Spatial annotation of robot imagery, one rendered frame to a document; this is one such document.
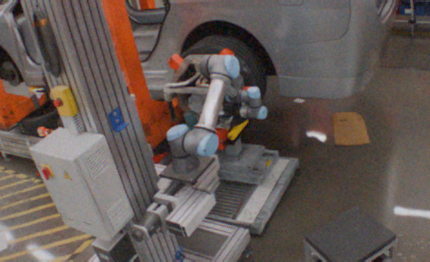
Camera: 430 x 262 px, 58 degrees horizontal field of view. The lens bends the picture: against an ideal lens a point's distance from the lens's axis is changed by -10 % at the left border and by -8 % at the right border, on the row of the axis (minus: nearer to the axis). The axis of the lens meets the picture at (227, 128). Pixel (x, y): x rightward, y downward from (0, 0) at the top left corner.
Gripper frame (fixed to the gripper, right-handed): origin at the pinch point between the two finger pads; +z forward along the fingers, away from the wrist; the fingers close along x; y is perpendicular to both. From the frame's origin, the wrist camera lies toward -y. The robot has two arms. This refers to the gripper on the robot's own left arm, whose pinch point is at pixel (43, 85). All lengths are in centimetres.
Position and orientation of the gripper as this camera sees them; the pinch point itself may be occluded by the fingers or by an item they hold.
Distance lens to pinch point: 286.1
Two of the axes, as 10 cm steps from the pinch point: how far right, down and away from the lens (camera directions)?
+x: 6.9, -3.4, 6.3
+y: 0.8, 9.1, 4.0
